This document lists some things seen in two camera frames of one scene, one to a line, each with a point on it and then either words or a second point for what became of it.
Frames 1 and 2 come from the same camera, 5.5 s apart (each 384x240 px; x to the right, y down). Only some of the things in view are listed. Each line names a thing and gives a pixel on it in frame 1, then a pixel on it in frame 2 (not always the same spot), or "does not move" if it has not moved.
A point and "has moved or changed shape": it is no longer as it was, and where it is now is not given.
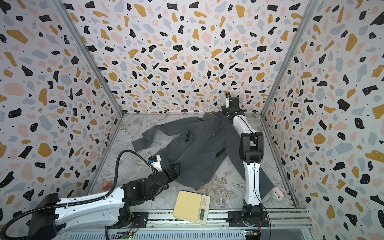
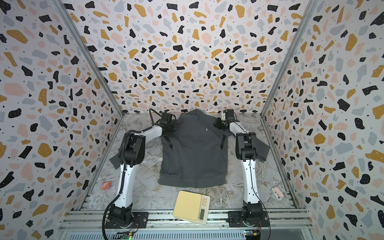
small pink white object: (279, 195) does not move
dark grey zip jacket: (203, 150) has moved or changed shape
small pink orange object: (106, 185) does not move
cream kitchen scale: (192, 207) does not move
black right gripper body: (226, 111) -> (220, 125)
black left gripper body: (171, 178) -> (171, 127)
